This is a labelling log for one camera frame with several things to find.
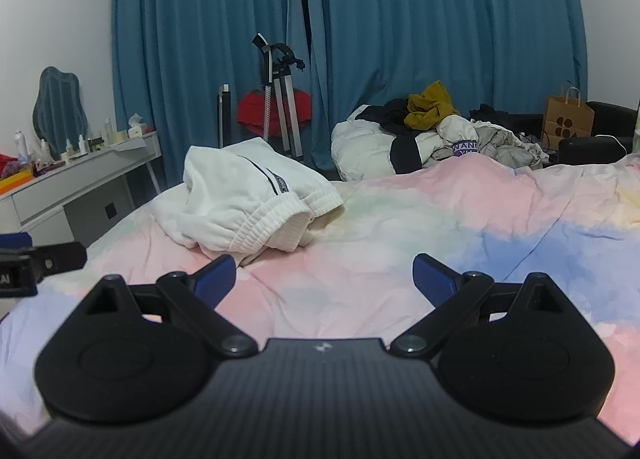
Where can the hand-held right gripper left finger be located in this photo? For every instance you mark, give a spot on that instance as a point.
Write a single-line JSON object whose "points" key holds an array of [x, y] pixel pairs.
{"points": [[218, 277]]}

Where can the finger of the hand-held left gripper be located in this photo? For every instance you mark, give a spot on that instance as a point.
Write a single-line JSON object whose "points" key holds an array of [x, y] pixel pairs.
{"points": [[57, 259], [14, 240]]}

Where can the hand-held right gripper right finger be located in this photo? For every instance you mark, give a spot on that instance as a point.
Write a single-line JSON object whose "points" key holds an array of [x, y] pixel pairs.
{"points": [[433, 279]]}

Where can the white sweatpants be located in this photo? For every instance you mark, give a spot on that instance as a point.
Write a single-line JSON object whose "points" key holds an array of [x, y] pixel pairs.
{"points": [[240, 199]]}

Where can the dark clothes pile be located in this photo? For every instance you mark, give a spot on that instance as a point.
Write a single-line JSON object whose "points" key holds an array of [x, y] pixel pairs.
{"points": [[500, 115]]}

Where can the white dressing desk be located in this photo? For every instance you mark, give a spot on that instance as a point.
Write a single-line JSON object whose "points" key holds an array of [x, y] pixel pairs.
{"points": [[45, 201]]}

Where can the orange box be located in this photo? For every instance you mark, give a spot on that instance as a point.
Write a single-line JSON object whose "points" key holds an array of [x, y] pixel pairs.
{"points": [[14, 181]]}

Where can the pastel tie-dye blanket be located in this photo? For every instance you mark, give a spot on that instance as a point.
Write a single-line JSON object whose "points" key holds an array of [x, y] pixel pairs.
{"points": [[380, 239]]}

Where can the white spray bottle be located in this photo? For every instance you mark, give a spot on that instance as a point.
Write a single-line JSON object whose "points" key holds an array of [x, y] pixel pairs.
{"points": [[20, 146]]}

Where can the small white bottle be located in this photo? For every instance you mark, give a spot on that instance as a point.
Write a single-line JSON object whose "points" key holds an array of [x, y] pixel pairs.
{"points": [[82, 144], [68, 148], [45, 149]]}

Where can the tall white bottle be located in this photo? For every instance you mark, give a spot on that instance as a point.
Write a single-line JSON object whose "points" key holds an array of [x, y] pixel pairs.
{"points": [[108, 133]]}

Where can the wavy blue-framed mirror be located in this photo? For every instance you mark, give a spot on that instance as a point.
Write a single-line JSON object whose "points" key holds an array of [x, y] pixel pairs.
{"points": [[59, 109]]}

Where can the white down jacket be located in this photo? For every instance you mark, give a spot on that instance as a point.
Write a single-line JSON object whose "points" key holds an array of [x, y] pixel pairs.
{"points": [[360, 149]]}

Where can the grey white jacket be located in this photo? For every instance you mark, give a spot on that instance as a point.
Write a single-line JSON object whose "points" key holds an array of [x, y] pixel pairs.
{"points": [[495, 141]]}

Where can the tissue box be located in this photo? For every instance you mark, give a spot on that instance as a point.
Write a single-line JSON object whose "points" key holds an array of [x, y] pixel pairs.
{"points": [[136, 130]]}

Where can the grey chair seat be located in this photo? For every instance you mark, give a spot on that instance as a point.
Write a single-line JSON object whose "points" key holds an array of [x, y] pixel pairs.
{"points": [[223, 116]]}

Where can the red cloth bundle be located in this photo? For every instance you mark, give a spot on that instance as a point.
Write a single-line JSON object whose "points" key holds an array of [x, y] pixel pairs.
{"points": [[252, 111]]}

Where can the mustard yellow garment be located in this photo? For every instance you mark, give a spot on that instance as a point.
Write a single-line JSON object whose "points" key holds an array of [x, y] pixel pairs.
{"points": [[425, 106]]}

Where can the black garment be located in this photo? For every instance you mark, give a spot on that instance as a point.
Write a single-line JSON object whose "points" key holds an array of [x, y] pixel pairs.
{"points": [[387, 111]]}

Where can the garment steamer stand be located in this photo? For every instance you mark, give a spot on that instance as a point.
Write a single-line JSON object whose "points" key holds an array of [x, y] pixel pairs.
{"points": [[285, 104]]}

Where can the brown paper bag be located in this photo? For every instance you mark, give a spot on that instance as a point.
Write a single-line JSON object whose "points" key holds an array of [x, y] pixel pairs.
{"points": [[567, 121]]}

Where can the black armchair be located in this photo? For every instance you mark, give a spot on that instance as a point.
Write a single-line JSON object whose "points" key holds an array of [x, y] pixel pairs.
{"points": [[610, 126]]}

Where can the blue curtain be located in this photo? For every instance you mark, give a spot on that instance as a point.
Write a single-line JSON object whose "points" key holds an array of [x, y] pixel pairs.
{"points": [[200, 39], [440, 19]]}

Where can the black wall socket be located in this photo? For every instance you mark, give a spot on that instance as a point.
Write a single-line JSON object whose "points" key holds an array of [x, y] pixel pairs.
{"points": [[110, 210]]}

